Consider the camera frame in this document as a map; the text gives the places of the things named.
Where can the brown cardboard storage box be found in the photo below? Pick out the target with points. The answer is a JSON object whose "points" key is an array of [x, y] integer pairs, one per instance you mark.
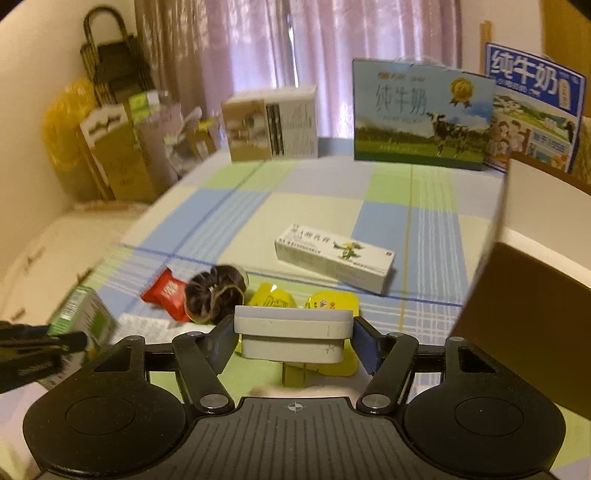
{"points": [[529, 303]]}

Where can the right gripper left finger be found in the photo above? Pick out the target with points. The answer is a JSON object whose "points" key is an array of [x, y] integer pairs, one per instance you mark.
{"points": [[200, 359]]}

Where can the yellow wooden door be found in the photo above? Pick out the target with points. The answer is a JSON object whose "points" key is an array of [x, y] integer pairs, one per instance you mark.
{"points": [[566, 40]]}

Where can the black folding cart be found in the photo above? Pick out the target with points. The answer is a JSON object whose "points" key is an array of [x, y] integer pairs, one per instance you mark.
{"points": [[118, 69]]}

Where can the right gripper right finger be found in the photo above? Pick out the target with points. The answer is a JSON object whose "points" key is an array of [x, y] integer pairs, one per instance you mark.
{"points": [[389, 359]]}

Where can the yellow snack pouch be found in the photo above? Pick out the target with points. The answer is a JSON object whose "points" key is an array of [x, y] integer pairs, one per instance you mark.
{"points": [[295, 375]]}

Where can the dark blue milk carton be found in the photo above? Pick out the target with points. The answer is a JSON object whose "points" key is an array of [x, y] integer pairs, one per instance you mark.
{"points": [[537, 110]]}

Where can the red candy packet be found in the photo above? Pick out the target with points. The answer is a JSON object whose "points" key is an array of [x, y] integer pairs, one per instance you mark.
{"points": [[167, 292]]}

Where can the white beige product box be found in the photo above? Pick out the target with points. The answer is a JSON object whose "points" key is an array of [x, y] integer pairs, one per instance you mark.
{"points": [[271, 124]]}

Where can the green white medicine box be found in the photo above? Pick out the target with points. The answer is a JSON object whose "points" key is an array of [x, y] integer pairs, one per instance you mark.
{"points": [[82, 311]]}

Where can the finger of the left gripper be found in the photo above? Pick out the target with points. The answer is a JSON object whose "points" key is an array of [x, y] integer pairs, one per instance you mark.
{"points": [[23, 329], [55, 343]]}

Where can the green tissue packs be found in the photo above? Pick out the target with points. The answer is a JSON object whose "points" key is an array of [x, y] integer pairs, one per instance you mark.
{"points": [[145, 104]]}

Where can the white sock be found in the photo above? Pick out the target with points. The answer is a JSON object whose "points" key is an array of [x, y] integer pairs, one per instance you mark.
{"points": [[327, 391]]}

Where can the brown cardboard hanger box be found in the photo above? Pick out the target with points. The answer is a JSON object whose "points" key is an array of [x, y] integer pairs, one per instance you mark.
{"points": [[110, 138]]}

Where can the dark brown hair scrunchie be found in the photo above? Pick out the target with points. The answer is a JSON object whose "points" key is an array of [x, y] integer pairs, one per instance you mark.
{"points": [[212, 295]]}

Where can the light blue milk carton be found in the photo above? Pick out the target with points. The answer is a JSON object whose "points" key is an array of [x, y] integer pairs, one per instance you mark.
{"points": [[421, 114]]}

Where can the pink curtain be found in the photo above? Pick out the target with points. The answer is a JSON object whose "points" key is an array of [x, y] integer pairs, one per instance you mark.
{"points": [[202, 52]]}

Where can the yellow plastic bag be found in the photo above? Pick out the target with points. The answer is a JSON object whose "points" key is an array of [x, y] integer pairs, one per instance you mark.
{"points": [[60, 136]]}

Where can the white ointment box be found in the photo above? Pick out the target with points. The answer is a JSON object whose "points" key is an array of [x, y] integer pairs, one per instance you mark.
{"points": [[349, 261]]}

